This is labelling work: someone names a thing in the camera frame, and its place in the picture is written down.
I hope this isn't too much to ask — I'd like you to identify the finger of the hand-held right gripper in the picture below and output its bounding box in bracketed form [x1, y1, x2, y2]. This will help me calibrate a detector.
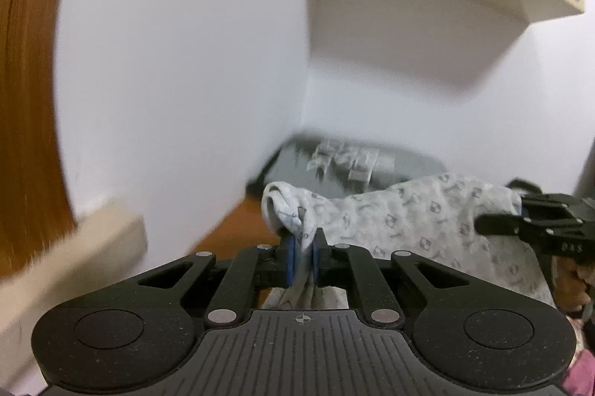
[474, 212, 549, 239]
[506, 177, 546, 215]

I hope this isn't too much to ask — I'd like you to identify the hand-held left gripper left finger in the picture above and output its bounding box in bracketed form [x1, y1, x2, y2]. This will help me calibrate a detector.
[138, 233, 298, 328]

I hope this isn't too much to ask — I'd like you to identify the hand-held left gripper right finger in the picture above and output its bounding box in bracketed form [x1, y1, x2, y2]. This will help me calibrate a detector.
[312, 229, 470, 326]

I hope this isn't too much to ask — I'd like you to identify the white patterned pajama top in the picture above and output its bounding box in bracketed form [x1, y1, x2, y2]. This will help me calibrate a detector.
[260, 173, 556, 313]

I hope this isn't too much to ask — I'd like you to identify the person's right hand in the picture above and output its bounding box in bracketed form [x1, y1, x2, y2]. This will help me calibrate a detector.
[554, 257, 595, 322]

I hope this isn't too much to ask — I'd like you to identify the grey printed t-shirt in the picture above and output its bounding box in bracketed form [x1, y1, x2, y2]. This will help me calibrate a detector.
[267, 134, 448, 198]

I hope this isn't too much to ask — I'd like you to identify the pink cloth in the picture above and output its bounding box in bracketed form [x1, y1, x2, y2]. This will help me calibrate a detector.
[563, 342, 595, 396]

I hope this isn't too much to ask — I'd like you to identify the beige window sill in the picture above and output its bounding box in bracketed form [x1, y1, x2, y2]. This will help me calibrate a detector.
[0, 199, 149, 387]

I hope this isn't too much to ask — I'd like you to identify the wooden window frame side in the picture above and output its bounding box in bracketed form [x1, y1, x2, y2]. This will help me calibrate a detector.
[0, 0, 81, 273]

